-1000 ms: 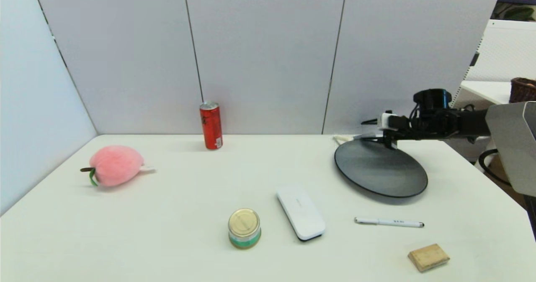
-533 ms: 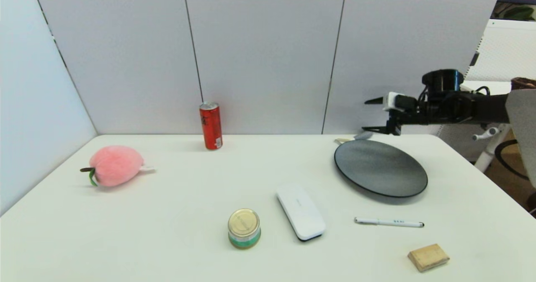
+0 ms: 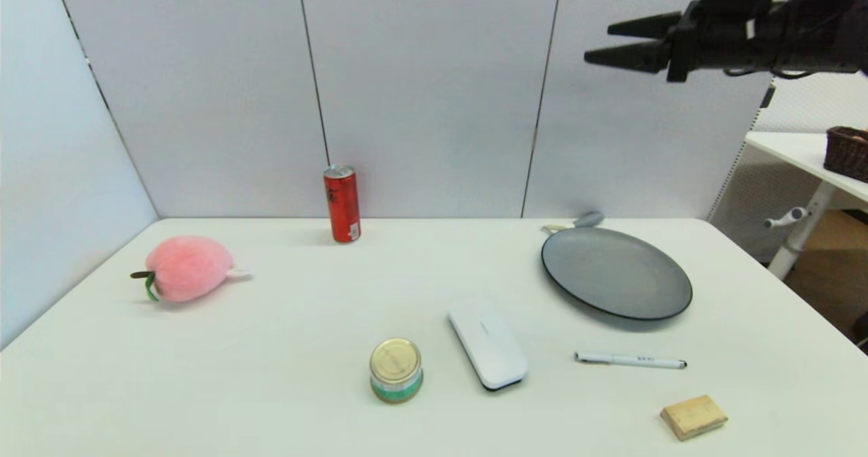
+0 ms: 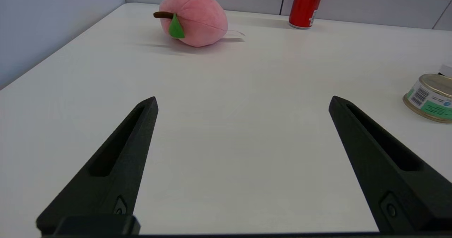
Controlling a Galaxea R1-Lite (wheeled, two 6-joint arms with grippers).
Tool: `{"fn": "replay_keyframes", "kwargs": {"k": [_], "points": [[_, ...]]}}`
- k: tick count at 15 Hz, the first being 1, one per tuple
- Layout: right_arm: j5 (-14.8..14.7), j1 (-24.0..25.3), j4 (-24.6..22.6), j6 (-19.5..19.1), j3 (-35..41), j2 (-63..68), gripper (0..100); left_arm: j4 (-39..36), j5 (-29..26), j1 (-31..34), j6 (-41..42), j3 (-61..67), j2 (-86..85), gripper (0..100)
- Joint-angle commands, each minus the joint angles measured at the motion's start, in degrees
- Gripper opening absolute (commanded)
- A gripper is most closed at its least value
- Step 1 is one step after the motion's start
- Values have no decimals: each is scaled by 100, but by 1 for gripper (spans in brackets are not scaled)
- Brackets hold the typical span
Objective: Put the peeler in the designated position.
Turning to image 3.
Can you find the small wooden block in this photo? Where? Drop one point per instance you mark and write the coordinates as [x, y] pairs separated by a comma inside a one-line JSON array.
[[694, 416]]

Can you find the white glasses case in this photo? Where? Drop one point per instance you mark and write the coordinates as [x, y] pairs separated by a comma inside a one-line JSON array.
[[488, 343]]

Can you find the tin can with gold lid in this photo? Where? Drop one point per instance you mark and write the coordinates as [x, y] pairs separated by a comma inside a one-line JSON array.
[[396, 367]]

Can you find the pink plush peach toy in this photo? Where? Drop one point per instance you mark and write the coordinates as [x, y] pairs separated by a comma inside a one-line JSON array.
[[188, 267]]

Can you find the dark grey round plate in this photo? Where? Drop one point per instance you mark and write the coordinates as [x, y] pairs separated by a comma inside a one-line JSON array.
[[617, 274]]

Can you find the red drink can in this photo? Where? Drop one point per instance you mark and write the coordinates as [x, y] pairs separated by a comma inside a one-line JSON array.
[[341, 203]]

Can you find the white pen with black tip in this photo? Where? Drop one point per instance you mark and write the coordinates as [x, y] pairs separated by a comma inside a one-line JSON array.
[[630, 360]]

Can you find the black panel clip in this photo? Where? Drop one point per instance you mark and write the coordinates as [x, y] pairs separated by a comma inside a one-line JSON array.
[[767, 97]]

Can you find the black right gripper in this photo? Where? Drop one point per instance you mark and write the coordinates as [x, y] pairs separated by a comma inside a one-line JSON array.
[[712, 36]]

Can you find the white side desk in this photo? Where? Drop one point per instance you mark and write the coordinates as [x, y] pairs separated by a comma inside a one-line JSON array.
[[793, 146]]

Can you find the brown wicker basket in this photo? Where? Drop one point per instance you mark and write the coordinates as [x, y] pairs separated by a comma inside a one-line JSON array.
[[846, 153]]

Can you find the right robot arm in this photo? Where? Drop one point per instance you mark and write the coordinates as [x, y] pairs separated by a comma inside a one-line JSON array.
[[814, 36]]

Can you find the white pegboard panel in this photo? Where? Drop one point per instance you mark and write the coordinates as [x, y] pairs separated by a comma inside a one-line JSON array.
[[820, 104]]

